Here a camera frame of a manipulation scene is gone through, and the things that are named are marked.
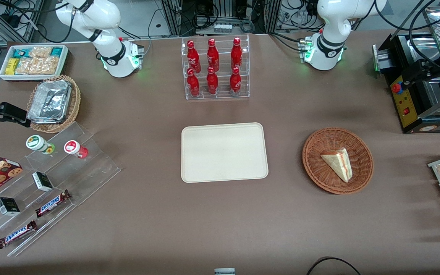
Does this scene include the aluminium frame shelf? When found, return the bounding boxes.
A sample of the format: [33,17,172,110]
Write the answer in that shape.
[0,0,45,43]

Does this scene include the white plastic snack bin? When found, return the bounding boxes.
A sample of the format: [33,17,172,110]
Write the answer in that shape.
[0,44,70,83]

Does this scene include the red lid yogurt cup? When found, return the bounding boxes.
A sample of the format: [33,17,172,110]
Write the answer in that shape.
[64,140,89,159]

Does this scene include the beige rectangular serving tray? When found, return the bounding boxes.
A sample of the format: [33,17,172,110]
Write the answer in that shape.
[181,122,269,183]

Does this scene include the round brown wicker basket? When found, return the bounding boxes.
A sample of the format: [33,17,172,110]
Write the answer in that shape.
[302,127,374,195]

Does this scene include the yellow snack packet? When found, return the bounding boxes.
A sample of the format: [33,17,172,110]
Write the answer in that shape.
[5,58,20,76]

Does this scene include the triangular sandwich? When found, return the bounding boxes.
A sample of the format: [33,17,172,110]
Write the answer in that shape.
[320,148,353,183]

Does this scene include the black table cable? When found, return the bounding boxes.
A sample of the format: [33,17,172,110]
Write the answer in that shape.
[306,257,362,275]

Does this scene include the clear acrylic bottle rack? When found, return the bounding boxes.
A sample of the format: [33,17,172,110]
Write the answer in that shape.
[181,34,250,100]

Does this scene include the light oval wicker basket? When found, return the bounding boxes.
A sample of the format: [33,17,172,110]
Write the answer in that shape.
[26,74,82,134]

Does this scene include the small black carton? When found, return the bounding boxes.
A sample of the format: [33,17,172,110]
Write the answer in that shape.
[32,171,54,192]
[0,197,21,217]

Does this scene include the silver foil packets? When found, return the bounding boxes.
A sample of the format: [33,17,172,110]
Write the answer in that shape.
[27,79,72,125]

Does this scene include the brown Snickers bar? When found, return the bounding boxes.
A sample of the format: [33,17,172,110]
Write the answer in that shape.
[0,220,38,249]
[35,190,71,218]

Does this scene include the red cola bottle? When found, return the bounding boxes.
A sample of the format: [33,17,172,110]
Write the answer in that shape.
[207,38,220,73]
[187,39,201,74]
[230,67,242,96]
[206,66,219,95]
[187,68,200,97]
[231,37,243,70]

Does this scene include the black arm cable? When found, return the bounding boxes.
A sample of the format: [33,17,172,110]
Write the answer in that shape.
[408,0,440,71]

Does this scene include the green lid yogurt cup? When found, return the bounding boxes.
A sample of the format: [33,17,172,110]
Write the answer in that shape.
[26,134,55,155]

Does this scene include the clear bag of crackers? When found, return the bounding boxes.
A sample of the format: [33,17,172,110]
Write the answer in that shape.
[29,46,53,60]
[37,56,60,75]
[15,57,39,75]

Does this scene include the black machine with yellow panel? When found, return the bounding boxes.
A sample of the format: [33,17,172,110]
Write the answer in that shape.
[372,32,440,134]

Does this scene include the clear acrylic stepped shelf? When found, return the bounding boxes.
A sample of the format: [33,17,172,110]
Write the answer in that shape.
[0,121,122,257]

